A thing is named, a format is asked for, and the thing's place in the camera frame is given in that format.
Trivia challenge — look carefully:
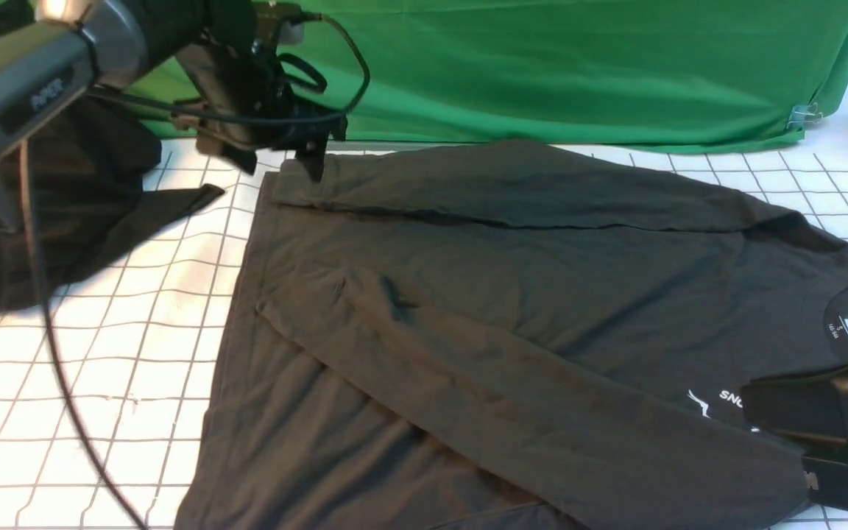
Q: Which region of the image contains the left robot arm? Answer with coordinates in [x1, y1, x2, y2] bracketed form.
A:
[0, 1, 367, 309]

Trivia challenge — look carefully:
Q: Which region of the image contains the white grid tablecloth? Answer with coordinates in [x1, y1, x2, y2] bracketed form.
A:
[0, 141, 848, 529]

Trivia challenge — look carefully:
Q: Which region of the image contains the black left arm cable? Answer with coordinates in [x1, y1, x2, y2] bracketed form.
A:
[18, 140, 146, 530]

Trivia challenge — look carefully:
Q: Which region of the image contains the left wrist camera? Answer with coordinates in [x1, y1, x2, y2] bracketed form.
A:
[255, 2, 322, 47]

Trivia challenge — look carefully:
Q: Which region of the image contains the metal binder clip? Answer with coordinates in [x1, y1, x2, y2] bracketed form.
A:
[786, 102, 824, 131]

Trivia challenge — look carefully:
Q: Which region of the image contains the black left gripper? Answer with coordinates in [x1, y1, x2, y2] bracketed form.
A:
[174, 39, 347, 183]

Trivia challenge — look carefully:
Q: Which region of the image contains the black cloth pile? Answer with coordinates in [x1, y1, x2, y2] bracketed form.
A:
[30, 98, 223, 291]

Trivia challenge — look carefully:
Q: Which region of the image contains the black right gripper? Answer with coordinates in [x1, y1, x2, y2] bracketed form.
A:
[741, 363, 848, 511]

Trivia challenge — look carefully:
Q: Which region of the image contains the green backdrop cloth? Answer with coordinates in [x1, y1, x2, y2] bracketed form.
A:
[122, 0, 848, 155]

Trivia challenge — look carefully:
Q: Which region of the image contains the gray long-sleeved shirt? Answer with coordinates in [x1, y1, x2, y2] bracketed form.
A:
[174, 141, 848, 529]

